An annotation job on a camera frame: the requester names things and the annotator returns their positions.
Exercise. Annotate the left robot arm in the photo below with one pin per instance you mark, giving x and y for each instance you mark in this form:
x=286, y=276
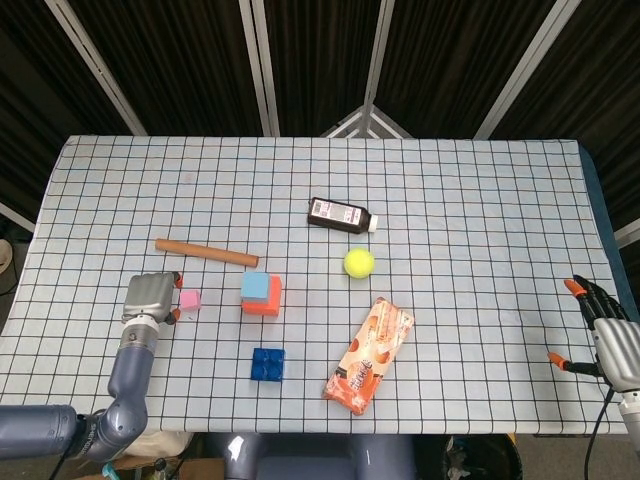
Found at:
x=127, y=380

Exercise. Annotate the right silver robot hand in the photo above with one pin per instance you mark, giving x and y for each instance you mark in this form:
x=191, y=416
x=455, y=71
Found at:
x=620, y=350

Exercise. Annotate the brown cardboard box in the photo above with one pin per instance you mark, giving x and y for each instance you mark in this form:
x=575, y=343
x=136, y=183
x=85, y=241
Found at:
x=200, y=470

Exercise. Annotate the black waste bin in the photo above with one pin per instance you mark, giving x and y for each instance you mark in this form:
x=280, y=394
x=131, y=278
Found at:
x=480, y=457

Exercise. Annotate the small pink foam cube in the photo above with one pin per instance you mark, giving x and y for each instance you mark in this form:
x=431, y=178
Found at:
x=190, y=300

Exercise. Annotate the grey robot torso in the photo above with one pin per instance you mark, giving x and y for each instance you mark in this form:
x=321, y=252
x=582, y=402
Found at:
x=310, y=460

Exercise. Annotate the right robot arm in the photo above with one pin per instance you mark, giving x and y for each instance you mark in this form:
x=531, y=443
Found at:
x=631, y=410

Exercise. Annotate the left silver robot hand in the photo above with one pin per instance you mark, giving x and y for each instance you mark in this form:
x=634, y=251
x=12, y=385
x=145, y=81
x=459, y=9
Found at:
x=147, y=297

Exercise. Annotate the orange egg roll snack pack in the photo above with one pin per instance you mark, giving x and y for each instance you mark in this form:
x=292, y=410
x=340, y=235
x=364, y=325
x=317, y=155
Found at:
x=370, y=355

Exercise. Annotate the white black checkered tablecloth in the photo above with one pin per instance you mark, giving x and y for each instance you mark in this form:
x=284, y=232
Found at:
x=450, y=200

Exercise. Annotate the large orange foam cube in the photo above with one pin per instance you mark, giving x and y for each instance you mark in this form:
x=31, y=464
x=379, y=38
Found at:
x=275, y=306

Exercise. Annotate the white partition frame post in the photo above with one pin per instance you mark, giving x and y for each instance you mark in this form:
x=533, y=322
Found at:
x=260, y=65
x=377, y=50
x=95, y=70
x=530, y=65

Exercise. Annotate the yellow tennis ball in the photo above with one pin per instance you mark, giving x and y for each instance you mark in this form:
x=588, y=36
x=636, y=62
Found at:
x=359, y=263

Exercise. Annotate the dark blue studded building brick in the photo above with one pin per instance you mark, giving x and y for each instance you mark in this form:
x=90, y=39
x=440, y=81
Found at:
x=268, y=365

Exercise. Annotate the dark brown bottle white cap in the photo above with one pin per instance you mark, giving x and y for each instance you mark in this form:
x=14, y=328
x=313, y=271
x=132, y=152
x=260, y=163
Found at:
x=335, y=215

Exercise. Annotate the light blue foam cube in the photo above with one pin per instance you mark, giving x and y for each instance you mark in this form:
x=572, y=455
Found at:
x=255, y=287

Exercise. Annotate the brown wooden rod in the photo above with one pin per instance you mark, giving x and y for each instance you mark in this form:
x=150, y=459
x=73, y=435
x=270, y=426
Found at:
x=205, y=252

